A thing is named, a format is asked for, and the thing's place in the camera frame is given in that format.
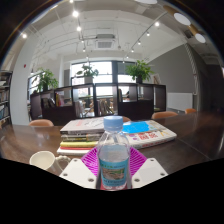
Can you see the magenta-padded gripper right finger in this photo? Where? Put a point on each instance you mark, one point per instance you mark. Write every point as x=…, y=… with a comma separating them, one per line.
x=149, y=170

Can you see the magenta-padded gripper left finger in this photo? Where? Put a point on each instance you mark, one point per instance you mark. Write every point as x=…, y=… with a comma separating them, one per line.
x=77, y=171

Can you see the clear water bottle blue cap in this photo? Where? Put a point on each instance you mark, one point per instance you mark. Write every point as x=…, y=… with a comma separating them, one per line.
x=113, y=160

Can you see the red and white book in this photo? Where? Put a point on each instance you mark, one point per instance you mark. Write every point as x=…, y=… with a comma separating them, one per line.
x=73, y=150

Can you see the yellow-spined book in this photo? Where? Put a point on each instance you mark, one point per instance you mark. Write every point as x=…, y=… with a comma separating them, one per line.
x=78, y=144

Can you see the dark-spined book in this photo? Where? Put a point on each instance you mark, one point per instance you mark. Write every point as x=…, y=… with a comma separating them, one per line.
x=81, y=137

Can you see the large white book blue patch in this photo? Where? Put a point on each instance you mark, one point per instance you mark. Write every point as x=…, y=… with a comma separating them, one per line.
x=153, y=135

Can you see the cream ceramic mug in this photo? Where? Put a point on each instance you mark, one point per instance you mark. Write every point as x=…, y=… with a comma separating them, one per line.
x=43, y=160

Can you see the white-covered book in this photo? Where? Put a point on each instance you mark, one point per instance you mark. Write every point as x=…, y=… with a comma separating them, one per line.
x=83, y=126

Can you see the group of orange chairs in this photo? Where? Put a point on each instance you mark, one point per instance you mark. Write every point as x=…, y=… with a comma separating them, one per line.
x=41, y=122

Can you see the black open shelf unit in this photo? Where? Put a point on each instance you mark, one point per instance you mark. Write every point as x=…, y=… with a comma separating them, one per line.
x=133, y=106

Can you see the potted green plant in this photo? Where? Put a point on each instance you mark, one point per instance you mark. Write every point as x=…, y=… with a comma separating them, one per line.
x=87, y=71
x=140, y=70
x=45, y=80

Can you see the tall bookshelf with books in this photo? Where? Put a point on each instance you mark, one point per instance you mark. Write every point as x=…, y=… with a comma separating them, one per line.
x=4, y=100

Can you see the ceiling air conditioner unit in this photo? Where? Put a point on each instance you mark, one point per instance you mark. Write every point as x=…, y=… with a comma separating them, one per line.
x=105, y=41

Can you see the group of round ceiling panels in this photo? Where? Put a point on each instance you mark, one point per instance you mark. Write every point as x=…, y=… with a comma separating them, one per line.
x=182, y=18

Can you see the group of ceiling spotlights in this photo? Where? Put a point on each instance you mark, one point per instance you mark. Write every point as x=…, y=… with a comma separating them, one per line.
x=75, y=13

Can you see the white wall board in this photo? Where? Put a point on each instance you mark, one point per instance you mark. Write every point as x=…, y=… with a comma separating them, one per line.
x=180, y=101

